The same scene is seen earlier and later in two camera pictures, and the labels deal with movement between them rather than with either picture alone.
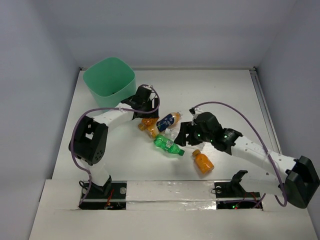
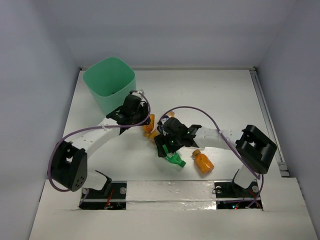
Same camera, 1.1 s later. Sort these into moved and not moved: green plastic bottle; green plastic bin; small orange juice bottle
Moved: green plastic bottle
Not moved: small orange juice bottle; green plastic bin
